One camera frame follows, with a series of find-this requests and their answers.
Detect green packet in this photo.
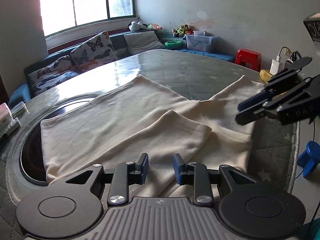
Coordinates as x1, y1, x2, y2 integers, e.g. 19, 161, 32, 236
10, 102, 27, 117

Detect cream long-sleeve shirt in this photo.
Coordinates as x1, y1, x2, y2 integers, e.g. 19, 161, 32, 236
40, 74, 267, 198

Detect white box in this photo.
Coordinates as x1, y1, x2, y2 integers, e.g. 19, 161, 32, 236
0, 116, 20, 140

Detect red plastic stool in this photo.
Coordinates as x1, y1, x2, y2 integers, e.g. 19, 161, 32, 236
235, 49, 262, 72

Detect window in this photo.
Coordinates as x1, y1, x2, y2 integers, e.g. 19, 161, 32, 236
40, 0, 135, 38

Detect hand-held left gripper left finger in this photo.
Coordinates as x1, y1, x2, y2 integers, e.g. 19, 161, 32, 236
65, 152, 150, 207

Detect blue corner sofa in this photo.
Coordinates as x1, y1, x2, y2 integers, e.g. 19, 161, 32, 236
9, 29, 235, 100

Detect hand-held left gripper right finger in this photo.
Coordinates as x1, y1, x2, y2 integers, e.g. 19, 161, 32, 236
172, 153, 255, 207

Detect panda plush toy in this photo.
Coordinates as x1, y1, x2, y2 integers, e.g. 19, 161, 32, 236
128, 21, 148, 32

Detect white charger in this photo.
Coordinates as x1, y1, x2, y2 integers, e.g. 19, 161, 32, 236
269, 59, 287, 75

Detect grey pillow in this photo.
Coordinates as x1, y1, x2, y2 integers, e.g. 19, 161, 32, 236
124, 32, 165, 55

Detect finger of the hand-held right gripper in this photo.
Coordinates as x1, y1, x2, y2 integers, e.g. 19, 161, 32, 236
237, 56, 313, 112
235, 79, 313, 126

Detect green bowl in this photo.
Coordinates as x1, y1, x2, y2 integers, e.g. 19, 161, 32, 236
164, 41, 182, 50

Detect blue plastic stool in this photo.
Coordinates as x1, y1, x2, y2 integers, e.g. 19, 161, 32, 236
297, 141, 320, 179

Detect clear plastic storage box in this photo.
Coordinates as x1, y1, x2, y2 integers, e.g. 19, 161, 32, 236
185, 31, 218, 53

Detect round black induction cooktop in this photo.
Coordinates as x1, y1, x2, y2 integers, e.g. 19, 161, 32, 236
19, 94, 100, 185

